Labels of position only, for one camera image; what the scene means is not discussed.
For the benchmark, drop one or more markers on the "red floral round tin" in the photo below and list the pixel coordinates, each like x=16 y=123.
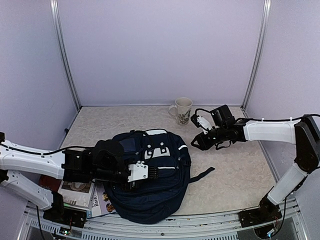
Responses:
x=49 y=183

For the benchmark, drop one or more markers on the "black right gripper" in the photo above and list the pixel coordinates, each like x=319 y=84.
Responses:
x=204 y=144

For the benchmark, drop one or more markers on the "left aluminium frame post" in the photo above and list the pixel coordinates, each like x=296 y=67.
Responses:
x=54 y=6

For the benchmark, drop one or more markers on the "aluminium frame post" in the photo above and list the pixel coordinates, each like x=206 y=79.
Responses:
x=258 y=53
x=54 y=6

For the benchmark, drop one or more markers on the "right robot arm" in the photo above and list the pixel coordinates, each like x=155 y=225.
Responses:
x=302 y=132

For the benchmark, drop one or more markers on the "blue dog cover book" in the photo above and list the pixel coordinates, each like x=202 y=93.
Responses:
x=100 y=204

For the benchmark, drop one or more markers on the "right aluminium frame post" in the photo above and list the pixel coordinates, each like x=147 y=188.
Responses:
x=258 y=53

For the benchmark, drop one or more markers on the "beige patterned ceramic mug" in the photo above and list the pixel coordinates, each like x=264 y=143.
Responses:
x=181 y=110

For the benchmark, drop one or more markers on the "white afternoon tea book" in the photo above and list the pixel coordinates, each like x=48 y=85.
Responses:
x=76 y=194

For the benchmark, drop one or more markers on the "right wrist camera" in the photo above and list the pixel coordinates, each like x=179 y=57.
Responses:
x=200 y=122

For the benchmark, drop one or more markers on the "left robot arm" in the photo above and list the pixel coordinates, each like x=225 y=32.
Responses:
x=102 y=162

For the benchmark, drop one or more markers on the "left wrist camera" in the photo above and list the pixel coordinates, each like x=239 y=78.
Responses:
x=141 y=171

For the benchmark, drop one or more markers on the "navy blue student backpack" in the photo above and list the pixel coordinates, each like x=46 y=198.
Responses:
x=154 y=199

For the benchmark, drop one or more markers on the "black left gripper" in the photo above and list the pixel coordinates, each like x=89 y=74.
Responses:
x=130 y=187

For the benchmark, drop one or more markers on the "front aluminium rail base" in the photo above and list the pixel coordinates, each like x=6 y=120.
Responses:
x=212 y=226

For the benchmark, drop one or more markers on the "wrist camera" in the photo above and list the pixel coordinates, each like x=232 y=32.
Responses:
x=200 y=122
x=141 y=171

